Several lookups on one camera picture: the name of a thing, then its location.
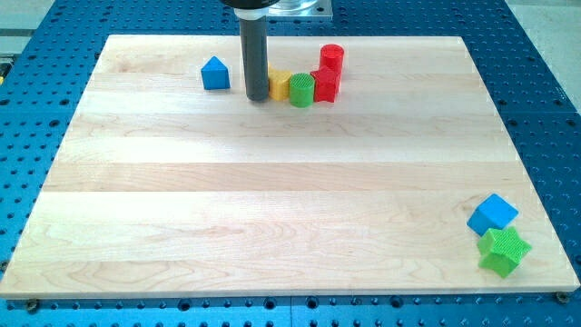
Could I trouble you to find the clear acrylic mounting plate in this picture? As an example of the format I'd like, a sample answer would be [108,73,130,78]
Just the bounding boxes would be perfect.
[267,0,333,20]

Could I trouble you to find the green cylinder block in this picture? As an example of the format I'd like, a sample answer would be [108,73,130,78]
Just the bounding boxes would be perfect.
[290,73,315,108]

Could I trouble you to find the blue triangle block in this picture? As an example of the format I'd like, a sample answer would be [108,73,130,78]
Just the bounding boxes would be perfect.
[201,56,231,90]

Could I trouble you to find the blue cube block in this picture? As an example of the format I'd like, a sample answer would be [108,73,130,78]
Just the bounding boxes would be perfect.
[467,193,518,236]

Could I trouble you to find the right board clamp screw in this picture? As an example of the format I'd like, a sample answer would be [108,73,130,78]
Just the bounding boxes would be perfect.
[555,292,570,304]

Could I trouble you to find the board clamp screw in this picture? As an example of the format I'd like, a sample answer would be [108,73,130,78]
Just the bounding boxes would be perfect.
[555,292,570,304]
[24,299,40,313]

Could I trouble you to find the black robot arm end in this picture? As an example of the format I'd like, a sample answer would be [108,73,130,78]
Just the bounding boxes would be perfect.
[221,0,280,20]

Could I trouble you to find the red star block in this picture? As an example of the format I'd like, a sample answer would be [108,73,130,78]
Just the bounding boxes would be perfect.
[310,65,340,103]

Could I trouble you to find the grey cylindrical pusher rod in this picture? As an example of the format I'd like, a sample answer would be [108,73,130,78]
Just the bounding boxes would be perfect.
[240,16,269,102]

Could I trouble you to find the red cylinder block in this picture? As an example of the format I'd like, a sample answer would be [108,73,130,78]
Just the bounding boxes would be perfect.
[319,44,344,75]

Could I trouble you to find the green star block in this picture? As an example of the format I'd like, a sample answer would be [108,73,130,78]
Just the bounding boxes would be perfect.
[478,226,532,278]

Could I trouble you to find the left board clamp screw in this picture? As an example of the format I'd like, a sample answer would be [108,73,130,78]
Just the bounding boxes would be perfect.
[24,299,40,313]

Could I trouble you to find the light wooden board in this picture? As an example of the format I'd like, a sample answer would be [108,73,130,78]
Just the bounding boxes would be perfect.
[1,35,579,300]

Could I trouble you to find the yellow block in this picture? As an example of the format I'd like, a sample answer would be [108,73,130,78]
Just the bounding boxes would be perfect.
[268,64,292,101]

